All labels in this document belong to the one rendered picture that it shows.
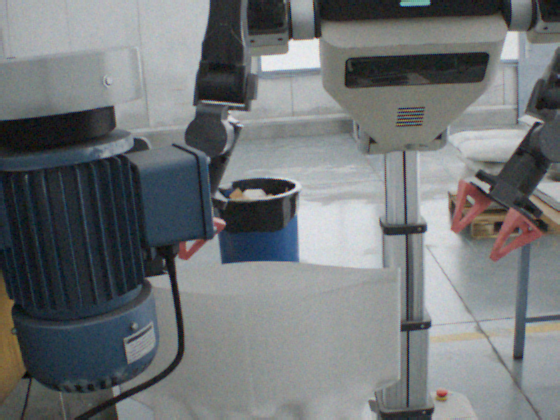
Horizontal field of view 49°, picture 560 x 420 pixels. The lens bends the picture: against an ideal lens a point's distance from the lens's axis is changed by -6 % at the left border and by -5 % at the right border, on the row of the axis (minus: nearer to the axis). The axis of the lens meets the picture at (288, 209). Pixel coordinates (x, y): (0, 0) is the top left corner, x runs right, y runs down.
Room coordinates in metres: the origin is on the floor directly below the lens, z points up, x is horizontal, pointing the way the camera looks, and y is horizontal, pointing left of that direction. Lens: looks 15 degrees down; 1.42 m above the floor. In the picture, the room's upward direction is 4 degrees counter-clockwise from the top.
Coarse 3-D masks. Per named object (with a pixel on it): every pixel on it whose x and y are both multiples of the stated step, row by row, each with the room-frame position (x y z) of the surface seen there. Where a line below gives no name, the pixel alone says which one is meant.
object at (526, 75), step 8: (520, 32) 8.86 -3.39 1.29; (520, 40) 8.86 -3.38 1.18; (520, 48) 8.86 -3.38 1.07; (528, 48) 8.87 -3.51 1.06; (536, 48) 8.87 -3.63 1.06; (544, 48) 8.87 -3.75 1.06; (552, 48) 8.87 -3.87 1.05; (520, 56) 8.86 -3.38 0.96; (528, 56) 8.87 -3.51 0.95; (536, 56) 8.87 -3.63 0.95; (544, 56) 8.87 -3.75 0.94; (520, 64) 8.86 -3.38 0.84; (528, 64) 8.87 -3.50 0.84; (520, 72) 8.86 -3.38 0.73; (528, 72) 8.87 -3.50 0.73; (536, 72) 8.87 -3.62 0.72; (520, 80) 8.86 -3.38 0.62; (528, 80) 8.87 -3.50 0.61; (536, 80) 8.87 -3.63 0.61; (520, 88) 8.86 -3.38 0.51; (528, 88) 8.87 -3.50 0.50; (520, 96) 8.86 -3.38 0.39; (528, 96) 8.87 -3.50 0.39; (520, 104) 8.86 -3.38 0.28; (520, 112) 8.86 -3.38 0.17
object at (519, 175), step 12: (516, 156) 0.89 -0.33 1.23; (528, 156) 0.87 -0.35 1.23; (504, 168) 0.89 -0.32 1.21; (516, 168) 0.87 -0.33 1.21; (528, 168) 0.87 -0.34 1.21; (540, 168) 0.87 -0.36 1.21; (480, 180) 0.92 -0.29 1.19; (492, 180) 0.89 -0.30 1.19; (504, 180) 0.88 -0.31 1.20; (516, 180) 0.87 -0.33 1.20; (528, 180) 0.86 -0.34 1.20; (540, 180) 0.87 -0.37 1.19; (516, 192) 0.84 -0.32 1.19; (528, 192) 0.87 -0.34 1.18; (528, 204) 0.85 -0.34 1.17; (540, 216) 0.85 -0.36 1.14
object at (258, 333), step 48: (192, 288) 1.00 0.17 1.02; (240, 288) 1.02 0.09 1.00; (288, 288) 1.01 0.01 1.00; (336, 288) 0.92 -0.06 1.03; (384, 288) 0.94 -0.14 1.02; (192, 336) 0.91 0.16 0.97; (240, 336) 0.88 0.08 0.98; (288, 336) 0.89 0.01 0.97; (336, 336) 0.92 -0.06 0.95; (384, 336) 0.94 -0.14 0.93; (192, 384) 0.91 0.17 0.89; (240, 384) 0.89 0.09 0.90; (288, 384) 0.89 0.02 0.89; (336, 384) 0.92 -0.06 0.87; (384, 384) 0.95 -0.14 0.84
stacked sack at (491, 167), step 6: (456, 156) 4.75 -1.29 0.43; (462, 156) 4.60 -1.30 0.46; (462, 162) 4.60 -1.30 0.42; (468, 162) 4.42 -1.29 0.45; (474, 162) 4.32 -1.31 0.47; (480, 162) 4.26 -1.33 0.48; (486, 162) 4.23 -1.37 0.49; (492, 162) 4.21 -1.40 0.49; (498, 162) 4.20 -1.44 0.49; (504, 162) 4.20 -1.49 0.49; (474, 168) 4.28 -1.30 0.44; (480, 168) 4.18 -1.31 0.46; (486, 168) 4.15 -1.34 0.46; (492, 168) 4.14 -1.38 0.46; (498, 168) 4.14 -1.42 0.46; (492, 174) 4.15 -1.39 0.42
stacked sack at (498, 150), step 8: (464, 144) 4.34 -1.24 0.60; (472, 144) 4.27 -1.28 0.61; (480, 144) 4.21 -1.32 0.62; (488, 144) 4.16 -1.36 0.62; (496, 144) 4.14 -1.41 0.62; (504, 144) 4.14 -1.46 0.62; (512, 144) 4.12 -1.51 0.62; (464, 152) 4.18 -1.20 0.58; (472, 152) 4.11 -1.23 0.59; (480, 152) 4.08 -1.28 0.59; (488, 152) 4.07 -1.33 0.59; (496, 152) 4.06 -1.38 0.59; (504, 152) 4.05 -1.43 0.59; (512, 152) 4.04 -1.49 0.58; (480, 160) 4.08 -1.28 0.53; (488, 160) 4.07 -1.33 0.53; (496, 160) 4.07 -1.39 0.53; (504, 160) 4.06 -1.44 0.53
